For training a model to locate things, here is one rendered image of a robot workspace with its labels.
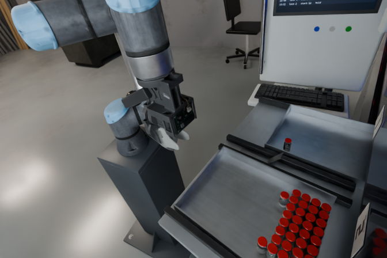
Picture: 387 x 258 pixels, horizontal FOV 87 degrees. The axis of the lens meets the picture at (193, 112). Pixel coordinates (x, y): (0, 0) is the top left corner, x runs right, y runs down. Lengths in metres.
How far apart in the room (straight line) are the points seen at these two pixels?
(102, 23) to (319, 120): 0.80
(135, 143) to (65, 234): 1.16
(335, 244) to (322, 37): 0.86
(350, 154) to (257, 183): 0.32
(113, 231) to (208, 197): 1.20
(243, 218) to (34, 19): 0.62
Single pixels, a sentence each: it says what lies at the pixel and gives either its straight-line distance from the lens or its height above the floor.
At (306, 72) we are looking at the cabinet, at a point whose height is 0.88.
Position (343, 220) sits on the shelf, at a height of 0.88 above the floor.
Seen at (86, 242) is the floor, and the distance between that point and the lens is 1.84.
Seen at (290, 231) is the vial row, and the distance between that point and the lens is 0.58.
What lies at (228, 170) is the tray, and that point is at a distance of 0.70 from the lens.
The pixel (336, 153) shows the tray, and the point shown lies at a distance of 0.82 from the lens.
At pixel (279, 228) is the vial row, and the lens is 0.58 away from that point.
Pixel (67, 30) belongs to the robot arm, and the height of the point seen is 1.38.
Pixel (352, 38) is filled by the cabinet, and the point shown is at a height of 1.07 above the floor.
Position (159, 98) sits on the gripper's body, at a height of 1.25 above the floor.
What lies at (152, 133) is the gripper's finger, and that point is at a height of 1.17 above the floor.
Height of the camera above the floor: 1.45
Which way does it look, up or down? 37 degrees down
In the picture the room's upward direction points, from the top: 10 degrees counter-clockwise
